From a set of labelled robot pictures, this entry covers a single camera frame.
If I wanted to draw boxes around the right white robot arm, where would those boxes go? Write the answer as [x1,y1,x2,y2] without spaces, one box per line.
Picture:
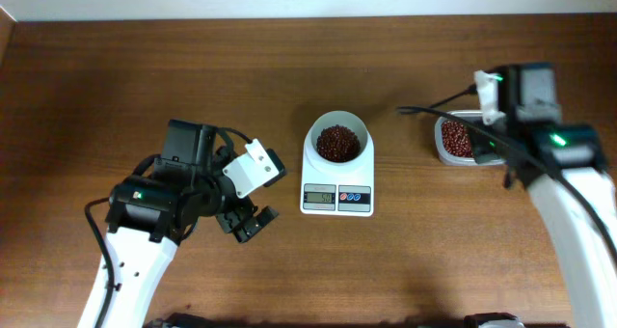
[473,63,616,327]

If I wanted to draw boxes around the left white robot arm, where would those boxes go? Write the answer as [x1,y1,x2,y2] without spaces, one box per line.
[78,120,285,327]

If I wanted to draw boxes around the white digital kitchen scale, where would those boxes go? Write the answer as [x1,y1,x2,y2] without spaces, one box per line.
[299,124,376,218]

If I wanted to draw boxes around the clear plastic food container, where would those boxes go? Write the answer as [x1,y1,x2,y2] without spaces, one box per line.
[435,117,497,167]

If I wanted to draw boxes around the red beans in container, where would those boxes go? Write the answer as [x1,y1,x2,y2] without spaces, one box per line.
[441,121,472,158]

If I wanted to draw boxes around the red beans in bowl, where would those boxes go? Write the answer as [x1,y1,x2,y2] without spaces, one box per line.
[316,124,361,163]

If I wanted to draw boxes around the white round bowl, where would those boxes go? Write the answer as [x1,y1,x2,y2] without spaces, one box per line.
[304,111,373,165]

